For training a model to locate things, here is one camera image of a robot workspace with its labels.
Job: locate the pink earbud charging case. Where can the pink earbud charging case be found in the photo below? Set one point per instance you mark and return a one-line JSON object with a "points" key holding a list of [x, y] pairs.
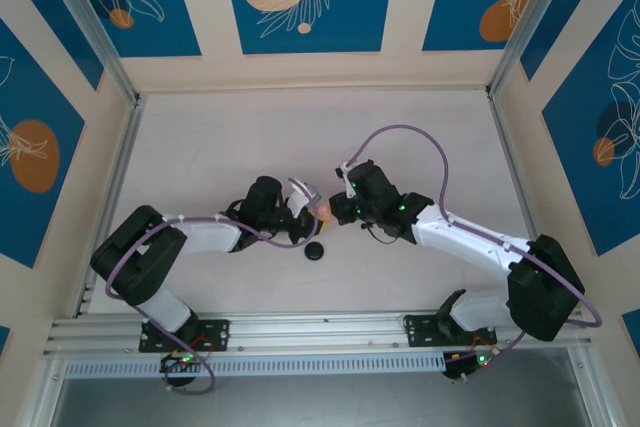
{"points": [[326, 212]]}

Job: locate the black earbud charging case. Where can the black earbud charging case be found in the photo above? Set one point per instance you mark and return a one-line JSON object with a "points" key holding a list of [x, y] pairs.
{"points": [[315, 251]]}

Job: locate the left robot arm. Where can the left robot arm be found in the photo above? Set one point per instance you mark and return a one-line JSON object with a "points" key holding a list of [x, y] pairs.
{"points": [[135, 257]]}

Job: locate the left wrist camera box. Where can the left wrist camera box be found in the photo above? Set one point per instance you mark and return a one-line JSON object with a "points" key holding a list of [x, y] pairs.
{"points": [[301, 197]]}

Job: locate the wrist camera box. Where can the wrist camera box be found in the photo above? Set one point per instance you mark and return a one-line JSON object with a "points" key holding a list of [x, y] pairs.
{"points": [[344, 173], [301, 197]]}

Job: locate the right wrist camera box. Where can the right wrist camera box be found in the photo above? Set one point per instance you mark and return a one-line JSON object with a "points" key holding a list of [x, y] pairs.
{"points": [[344, 173]]}

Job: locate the aluminium frame rail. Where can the aluminium frame rail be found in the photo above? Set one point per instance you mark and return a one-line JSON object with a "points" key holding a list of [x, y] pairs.
{"points": [[320, 332]]}

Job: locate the aluminium side rail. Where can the aluminium side rail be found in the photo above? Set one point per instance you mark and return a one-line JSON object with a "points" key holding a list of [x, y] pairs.
{"points": [[510, 157], [117, 187]]}

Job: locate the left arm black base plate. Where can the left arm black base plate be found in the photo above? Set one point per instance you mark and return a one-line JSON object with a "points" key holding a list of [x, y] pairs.
{"points": [[215, 334]]}

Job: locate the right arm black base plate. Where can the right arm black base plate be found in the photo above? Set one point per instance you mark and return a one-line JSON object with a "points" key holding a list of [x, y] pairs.
{"points": [[425, 332]]}

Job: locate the aluminium corner post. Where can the aluminium corner post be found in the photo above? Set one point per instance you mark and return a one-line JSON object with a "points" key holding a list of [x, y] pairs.
{"points": [[540, 12], [95, 32]]}

